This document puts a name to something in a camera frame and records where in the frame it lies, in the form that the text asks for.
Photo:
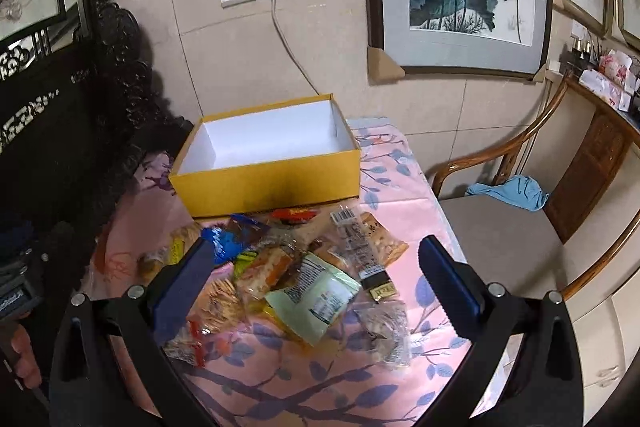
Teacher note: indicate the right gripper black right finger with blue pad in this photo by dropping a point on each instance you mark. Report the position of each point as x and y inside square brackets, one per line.
[544, 387]

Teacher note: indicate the red snack packet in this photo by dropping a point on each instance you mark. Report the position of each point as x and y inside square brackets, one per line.
[293, 216]

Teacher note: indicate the yellow snack packet left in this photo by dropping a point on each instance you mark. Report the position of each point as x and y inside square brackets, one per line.
[179, 242]

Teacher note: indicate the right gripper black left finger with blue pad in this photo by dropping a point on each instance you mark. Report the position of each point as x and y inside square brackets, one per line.
[87, 387]

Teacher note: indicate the dark carved wooden screen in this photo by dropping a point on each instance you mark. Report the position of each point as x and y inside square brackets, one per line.
[79, 111]

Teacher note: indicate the blue snack packet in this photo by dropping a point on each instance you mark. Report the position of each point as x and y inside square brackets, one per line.
[231, 239]

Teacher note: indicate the orange rice cracker packet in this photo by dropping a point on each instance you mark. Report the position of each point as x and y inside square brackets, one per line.
[265, 271]

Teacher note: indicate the blue cloth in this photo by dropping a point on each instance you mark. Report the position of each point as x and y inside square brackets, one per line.
[519, 191]

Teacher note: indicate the clear cracker bag red seal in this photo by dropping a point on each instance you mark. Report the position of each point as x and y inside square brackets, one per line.
[218, 309]

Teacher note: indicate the long clear black snack bar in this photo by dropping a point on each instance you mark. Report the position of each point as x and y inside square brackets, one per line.
[364, 257]

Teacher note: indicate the peanut snack packet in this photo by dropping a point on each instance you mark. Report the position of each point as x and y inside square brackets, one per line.
[388, 248]

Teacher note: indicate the wooden armchair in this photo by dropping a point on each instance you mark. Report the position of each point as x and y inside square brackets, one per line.
[515, 246]

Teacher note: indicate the clear nut snack bag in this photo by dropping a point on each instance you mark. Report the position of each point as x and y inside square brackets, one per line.
[387, 329]

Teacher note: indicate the yellow cardboard box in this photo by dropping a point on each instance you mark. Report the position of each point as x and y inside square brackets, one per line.
[290, 154]

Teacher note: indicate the wooden side cabinet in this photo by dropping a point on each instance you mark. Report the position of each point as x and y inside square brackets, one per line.
[594, 166]

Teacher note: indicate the person's hand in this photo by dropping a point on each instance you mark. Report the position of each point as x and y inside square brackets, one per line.
[26, 366]

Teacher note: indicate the pink floral tablecloth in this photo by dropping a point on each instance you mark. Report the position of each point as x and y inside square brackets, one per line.
[261, 376]

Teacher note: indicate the light green snack bag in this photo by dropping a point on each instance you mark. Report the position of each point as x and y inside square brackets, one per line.
[320, 294]

